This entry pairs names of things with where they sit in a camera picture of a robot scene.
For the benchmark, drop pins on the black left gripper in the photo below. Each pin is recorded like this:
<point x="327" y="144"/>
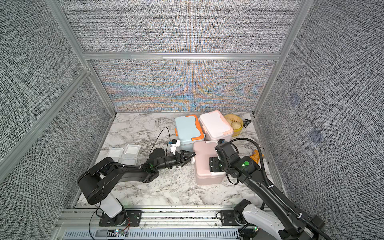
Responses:
<point x="179" y="159"/>

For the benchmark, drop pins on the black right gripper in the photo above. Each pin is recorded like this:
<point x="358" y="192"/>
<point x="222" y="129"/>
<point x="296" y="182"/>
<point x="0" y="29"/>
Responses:
<point x="213" y="163"/>

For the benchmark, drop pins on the pink first aid box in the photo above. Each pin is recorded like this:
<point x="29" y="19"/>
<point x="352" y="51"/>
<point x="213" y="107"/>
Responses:
<point x="205" y="150"/>

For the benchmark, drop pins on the blue orange first aid box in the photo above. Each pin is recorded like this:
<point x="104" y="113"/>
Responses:
<point x="189" y="131"/>

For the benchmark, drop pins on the white gauze packet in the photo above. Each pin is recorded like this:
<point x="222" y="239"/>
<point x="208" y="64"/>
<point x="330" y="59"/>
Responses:
<point x="115" y="153"/>
<point x="129" y="161"/>
<point x="132" y="151"/>

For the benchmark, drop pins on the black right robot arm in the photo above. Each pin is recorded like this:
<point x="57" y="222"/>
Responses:
<point x="287" y="221"/>

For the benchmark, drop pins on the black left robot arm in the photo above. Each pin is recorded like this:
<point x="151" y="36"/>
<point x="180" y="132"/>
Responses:
<point x="97" y="183"/>

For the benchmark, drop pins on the orange small object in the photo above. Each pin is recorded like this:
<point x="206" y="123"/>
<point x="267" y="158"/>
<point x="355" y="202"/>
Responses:
<point x="255" y="157"/>

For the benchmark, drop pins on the yellow bamboo steamer basket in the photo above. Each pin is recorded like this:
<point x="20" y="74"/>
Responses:
<point x="235" y="118"/>

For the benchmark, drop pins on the small black wrapper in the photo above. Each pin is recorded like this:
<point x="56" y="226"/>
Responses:
<point x="246" y="122"/>

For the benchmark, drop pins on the aluminium front rail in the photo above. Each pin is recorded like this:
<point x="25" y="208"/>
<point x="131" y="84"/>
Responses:
<point x="156" y="223"/>

